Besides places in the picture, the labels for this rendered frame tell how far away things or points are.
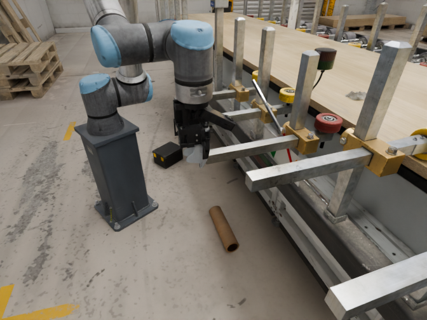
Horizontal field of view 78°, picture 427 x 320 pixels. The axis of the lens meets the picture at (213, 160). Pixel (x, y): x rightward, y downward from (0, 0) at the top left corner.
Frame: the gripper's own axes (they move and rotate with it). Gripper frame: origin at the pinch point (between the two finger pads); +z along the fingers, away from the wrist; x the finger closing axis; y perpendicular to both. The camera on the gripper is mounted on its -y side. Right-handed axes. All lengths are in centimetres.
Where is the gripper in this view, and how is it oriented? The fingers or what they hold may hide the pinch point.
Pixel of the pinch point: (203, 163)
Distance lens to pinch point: 77.9
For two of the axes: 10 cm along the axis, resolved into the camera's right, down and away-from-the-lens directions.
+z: -0.1, 8.2, 5.7
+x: 3.2, 5.4, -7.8
